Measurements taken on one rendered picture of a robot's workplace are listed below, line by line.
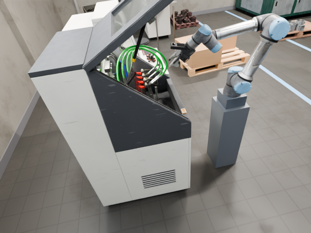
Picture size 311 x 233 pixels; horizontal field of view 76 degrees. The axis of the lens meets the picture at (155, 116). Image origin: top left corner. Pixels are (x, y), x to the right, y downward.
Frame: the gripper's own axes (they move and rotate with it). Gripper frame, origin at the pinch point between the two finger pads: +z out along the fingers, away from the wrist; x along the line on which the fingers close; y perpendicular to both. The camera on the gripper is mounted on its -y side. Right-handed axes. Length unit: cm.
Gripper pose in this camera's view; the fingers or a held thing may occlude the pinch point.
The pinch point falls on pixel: (169, 62)
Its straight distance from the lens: 151.1
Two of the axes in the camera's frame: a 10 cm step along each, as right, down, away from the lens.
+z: -6.0, 4.7, 6.4
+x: 0.2, -8.0, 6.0
